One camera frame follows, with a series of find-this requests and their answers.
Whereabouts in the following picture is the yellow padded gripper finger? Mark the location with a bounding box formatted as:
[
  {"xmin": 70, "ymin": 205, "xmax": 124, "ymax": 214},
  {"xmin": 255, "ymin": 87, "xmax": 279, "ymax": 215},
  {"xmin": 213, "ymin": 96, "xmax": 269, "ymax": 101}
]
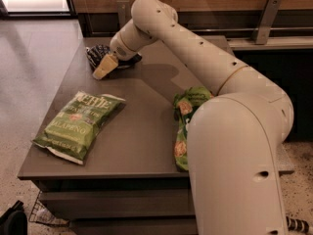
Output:
[{"xmin": 93, "ymin": 54, "xmax": 118, "ymax": 80}]

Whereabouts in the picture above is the blue chip bag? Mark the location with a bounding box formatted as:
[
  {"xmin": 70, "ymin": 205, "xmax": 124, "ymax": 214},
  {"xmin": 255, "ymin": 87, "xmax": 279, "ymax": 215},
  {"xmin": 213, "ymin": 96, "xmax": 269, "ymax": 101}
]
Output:
[{"xmin": 86, "ymin": 44, "xmax": 142, "ymax": 71}]

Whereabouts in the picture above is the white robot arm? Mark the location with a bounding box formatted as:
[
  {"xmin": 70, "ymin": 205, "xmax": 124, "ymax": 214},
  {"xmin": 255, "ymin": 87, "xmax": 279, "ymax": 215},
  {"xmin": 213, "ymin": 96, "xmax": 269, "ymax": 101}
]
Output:
[{"xmin": 93, "ymin": 0, "xmax": 293, "ymax": 235}]

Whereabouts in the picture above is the green jalapeno Kettle chip bag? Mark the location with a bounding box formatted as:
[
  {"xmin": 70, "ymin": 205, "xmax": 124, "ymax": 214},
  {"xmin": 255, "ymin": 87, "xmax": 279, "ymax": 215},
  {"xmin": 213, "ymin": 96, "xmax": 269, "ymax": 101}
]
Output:
[{"xmin": 32, "ymin": 91, "xmax": 125, "ymax": 165}]

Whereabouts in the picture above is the green Dang rice chips bag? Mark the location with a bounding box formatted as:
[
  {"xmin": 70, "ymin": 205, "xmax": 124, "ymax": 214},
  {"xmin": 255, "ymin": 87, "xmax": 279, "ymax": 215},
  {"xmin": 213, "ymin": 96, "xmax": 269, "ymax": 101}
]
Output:
[{"xmin": 173, "ymin": 86, "xmax": 213, "ymax": 171}]

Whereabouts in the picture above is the black bag on floor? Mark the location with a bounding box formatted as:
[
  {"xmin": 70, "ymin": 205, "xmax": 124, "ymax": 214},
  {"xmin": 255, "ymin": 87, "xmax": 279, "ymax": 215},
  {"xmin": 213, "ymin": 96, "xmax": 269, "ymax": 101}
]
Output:
[{"xmin": 0, "ymin": 200, "xmax": 27, "ymax": 235}]

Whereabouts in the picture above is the black white striped pole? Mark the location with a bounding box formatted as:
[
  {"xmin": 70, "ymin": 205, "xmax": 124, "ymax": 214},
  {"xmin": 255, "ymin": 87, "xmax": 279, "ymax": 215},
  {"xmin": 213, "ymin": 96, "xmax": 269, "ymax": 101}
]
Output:
[{"xmin": 287, "ymin": 217, "xmax": 313, "ymax": 235}]

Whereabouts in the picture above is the left metal wall bracket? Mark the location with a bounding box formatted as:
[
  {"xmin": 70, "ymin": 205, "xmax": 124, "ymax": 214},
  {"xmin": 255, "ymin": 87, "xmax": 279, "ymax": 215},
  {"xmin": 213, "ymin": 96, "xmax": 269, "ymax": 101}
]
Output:
[{"xmin": 116, "ymin": 0, "xmax": 131, "ymax": 28}]

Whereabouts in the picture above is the metal wall bracket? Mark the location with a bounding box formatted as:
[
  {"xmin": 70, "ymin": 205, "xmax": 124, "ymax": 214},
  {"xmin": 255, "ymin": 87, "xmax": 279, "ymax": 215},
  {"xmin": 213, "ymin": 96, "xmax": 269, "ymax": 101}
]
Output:
[
  {"xmin": 116, "ymin": 0, "xmax": 131, "ymax": 28},
  {"xmin": 251, "ymin": 0, "xmax": 282, "ymax": 45}
]

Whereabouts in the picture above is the wire basket under table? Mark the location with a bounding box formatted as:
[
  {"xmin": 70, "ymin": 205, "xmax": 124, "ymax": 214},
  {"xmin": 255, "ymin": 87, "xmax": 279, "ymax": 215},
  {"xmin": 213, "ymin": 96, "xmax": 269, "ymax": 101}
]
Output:
[{"xmin": 28, "ymin": 193, "xmax": 69, "ymax": 227}]

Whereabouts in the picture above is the horizontal metal rail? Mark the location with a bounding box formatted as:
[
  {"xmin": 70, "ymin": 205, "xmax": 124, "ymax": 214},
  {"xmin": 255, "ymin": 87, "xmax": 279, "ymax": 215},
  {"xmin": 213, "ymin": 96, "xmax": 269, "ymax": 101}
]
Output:
[{"xmin": 189, "ymin": 27, "xmax": 313, "ymax": 33}]

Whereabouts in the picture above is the right metal wall bracket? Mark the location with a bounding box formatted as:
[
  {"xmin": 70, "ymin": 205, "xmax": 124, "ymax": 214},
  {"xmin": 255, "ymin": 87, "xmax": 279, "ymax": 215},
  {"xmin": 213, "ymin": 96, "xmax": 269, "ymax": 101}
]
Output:
[{"xmin": 251, "ymin": 0, "xmax": 282, "ymax": 45}]

